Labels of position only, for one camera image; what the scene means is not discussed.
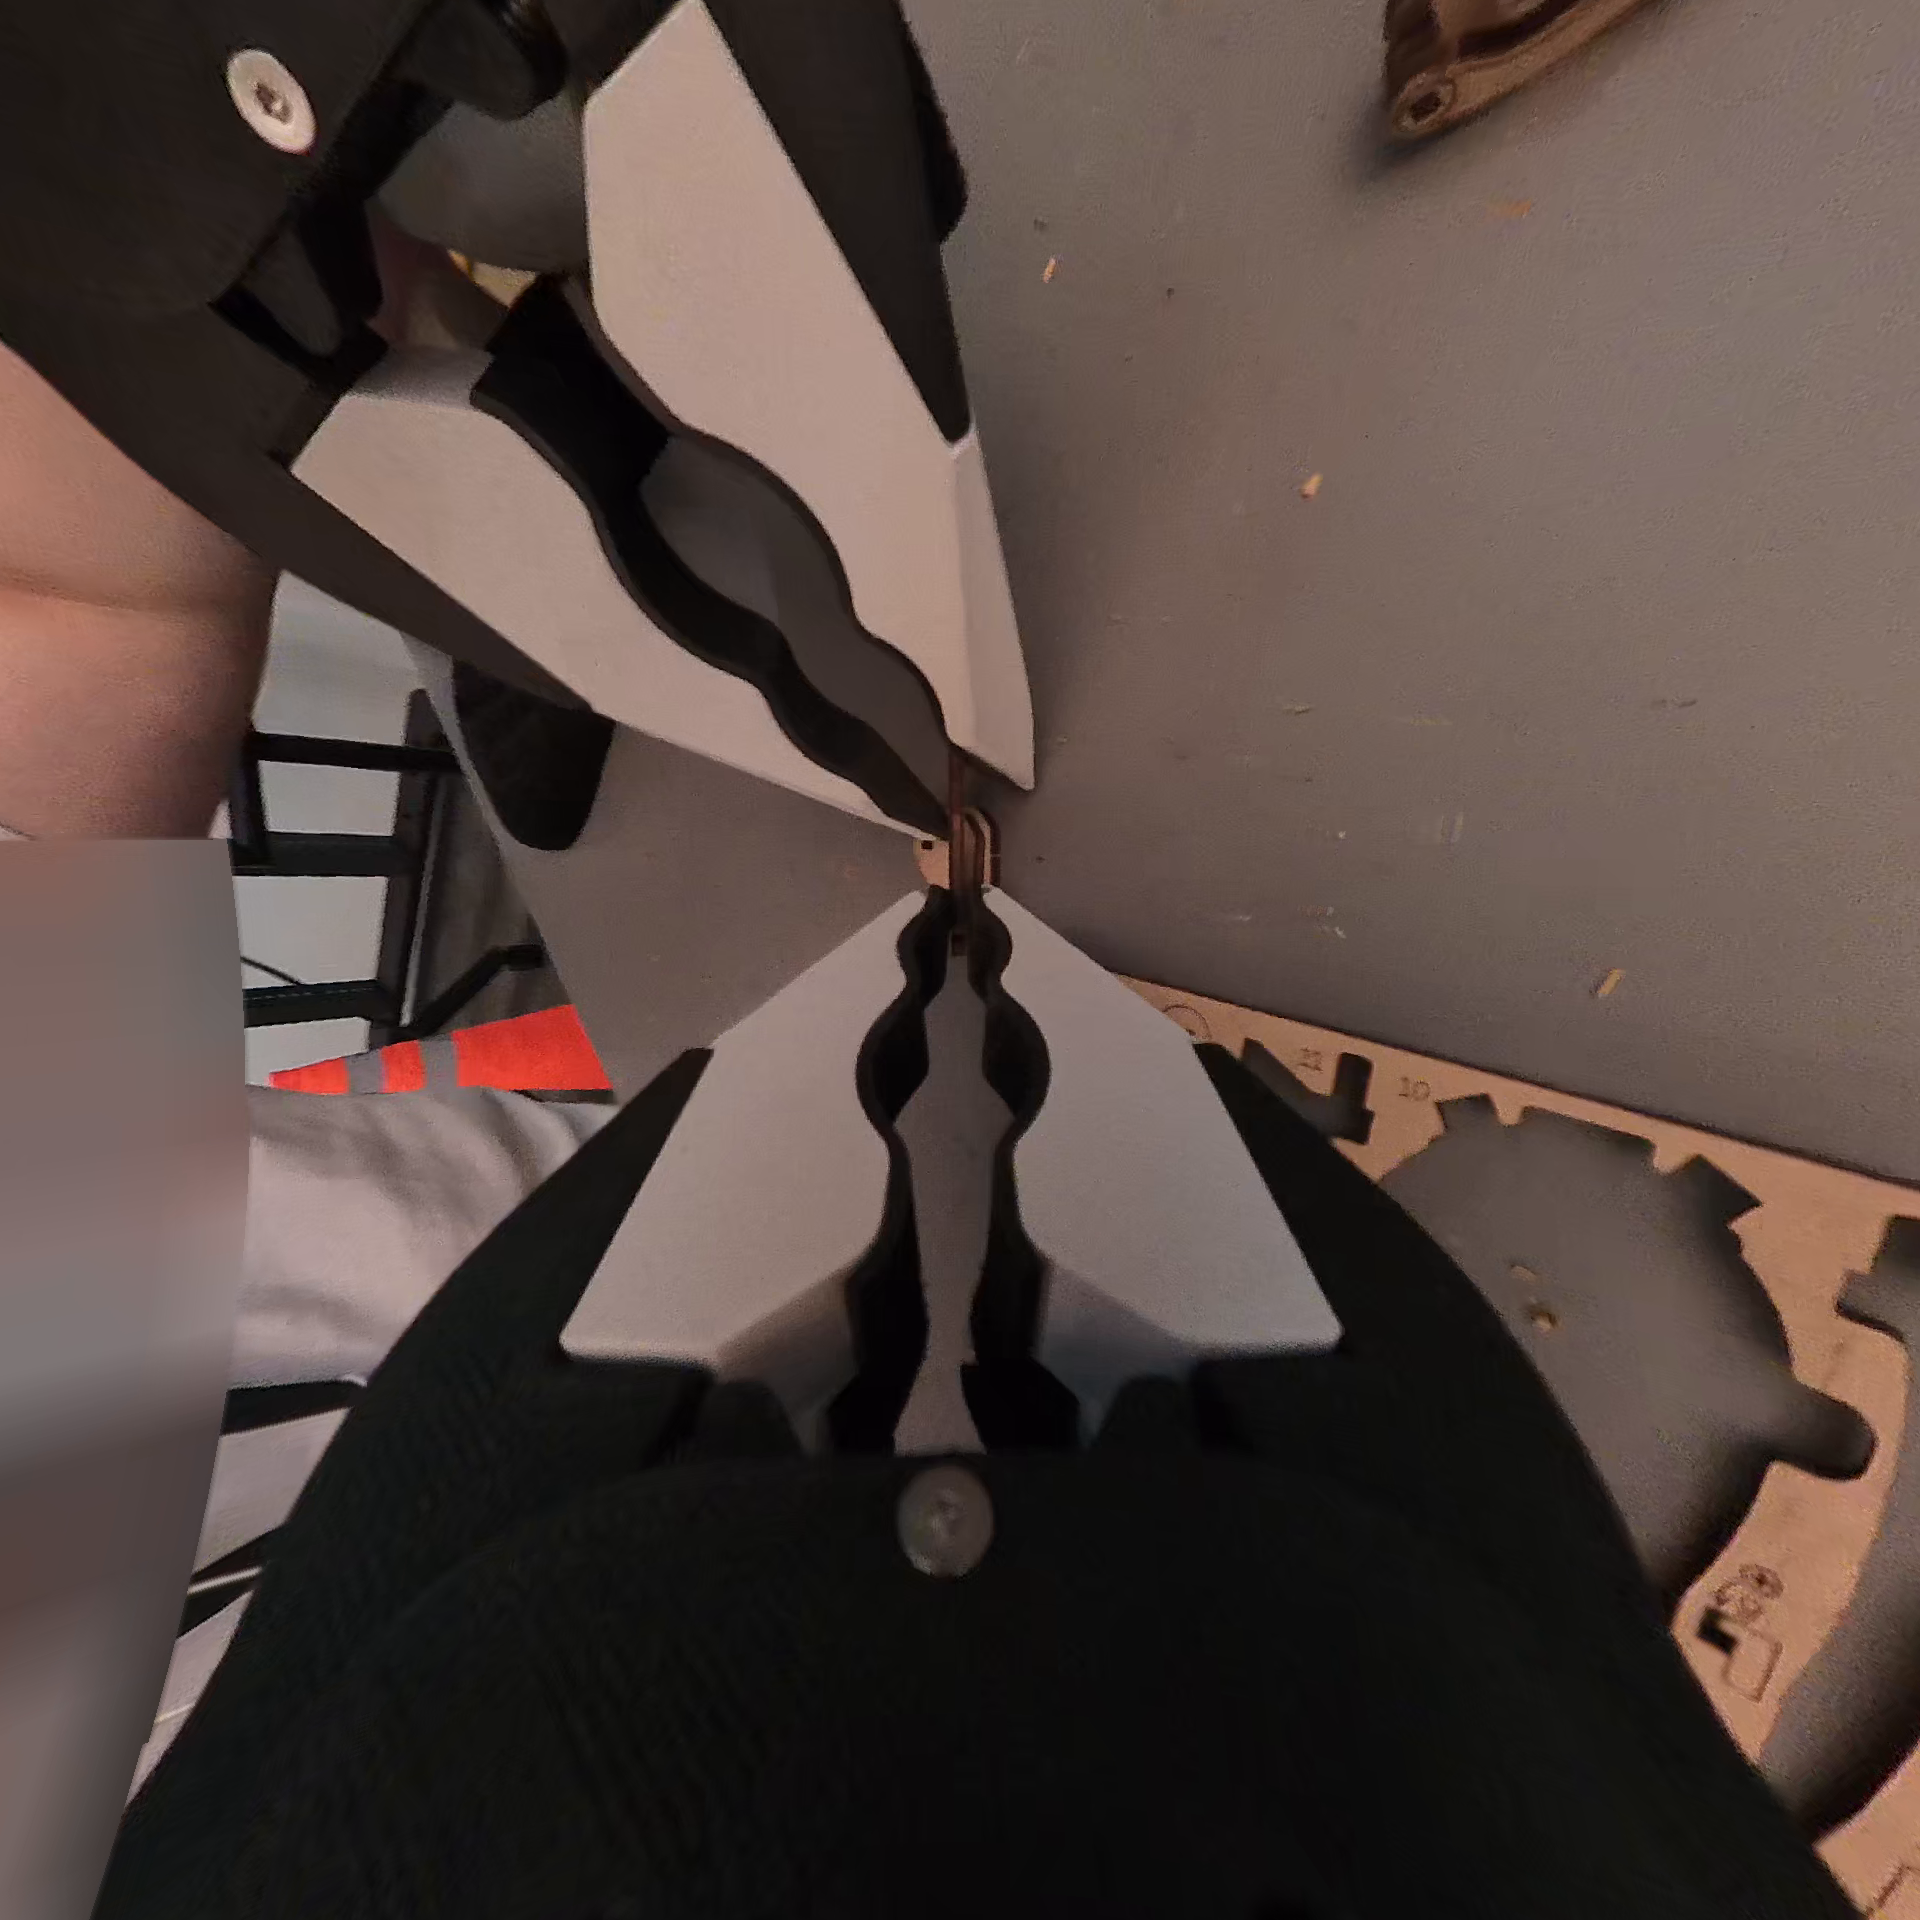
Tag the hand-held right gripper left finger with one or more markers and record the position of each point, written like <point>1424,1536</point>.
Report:
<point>722,1202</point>

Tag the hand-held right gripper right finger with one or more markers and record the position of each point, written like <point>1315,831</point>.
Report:
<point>1171,1202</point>

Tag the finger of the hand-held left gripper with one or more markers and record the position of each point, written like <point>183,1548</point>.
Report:
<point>494,528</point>
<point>782,300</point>

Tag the small wooden plate square holes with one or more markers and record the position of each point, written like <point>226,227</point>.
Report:
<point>932,855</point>

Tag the person's left forearm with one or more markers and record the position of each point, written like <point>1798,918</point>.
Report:
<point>104,629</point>

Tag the laser-cut plywood parts sheet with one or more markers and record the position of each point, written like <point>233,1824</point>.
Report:
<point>1798,1395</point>

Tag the black chair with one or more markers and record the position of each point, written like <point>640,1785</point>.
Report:
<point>527,766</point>

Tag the orange reflective vest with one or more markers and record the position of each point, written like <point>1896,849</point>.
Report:
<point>527,1049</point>

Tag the person's white shirt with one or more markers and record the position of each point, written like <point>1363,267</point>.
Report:
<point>390,1231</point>

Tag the small wooden gear assembly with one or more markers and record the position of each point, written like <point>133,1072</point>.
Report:
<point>1465,62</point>

